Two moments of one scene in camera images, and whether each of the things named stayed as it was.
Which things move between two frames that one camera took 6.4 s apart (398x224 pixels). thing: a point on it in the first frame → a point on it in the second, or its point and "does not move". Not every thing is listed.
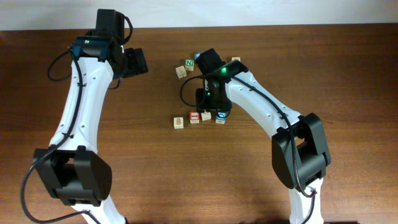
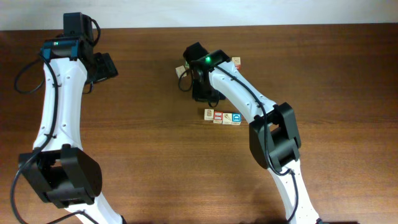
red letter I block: (194, 117) → (217, 117)
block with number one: (181, 71) does not move
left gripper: (136, 63) → (106, 68)
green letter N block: (189, 64) does not move
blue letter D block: (221, 117) → (236, 118)
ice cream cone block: (206, 116) → (227, 118)
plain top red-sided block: (236, 58) does not move
